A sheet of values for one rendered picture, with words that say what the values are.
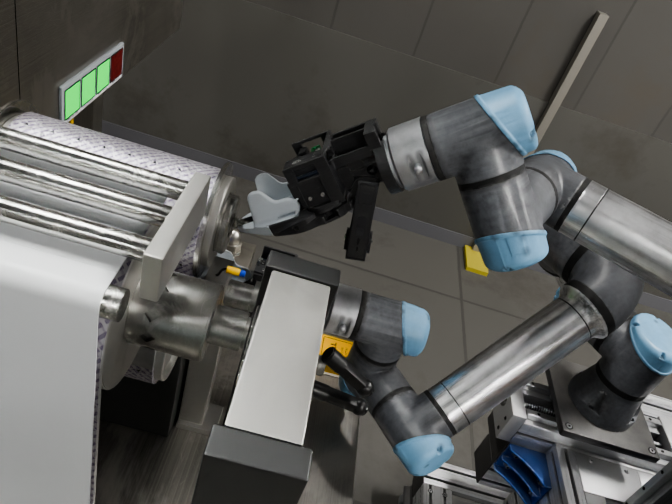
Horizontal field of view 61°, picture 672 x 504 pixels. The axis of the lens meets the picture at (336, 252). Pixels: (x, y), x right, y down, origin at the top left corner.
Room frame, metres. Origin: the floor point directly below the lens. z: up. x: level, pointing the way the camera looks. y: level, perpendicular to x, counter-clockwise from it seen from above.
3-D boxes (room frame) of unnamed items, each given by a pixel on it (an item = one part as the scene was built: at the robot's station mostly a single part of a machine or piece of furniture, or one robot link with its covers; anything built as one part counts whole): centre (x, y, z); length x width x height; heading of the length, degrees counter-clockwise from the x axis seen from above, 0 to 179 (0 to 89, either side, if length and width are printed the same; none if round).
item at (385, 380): (0.64, -0.12, 1.01); 0.11 x 0.08 x 0.11; 42
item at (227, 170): (0.57, 0.16, 1.25); 0.15 x 0.01 x 0.15; 6
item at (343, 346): (0.75, -0.06, 0.91); 0.07 x 0.07 x 0.02; 6
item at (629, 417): (0.98, -0.68, 0.87); 0.15 x 0.15 x 0.10
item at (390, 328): (0.66, -0.11, 1.11); 0.11 x 0.08 x 0.09; 96
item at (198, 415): (0.54, 0.11, 1.05); 0.06 x 0.05 x 0.31; 96
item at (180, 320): (0.32, 0.10, 1.34); 0.06 x 0.06 x 0.06; 6
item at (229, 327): (0.33, 0.04, 1.34); 0.06 x 0.03 x 0.03; 96
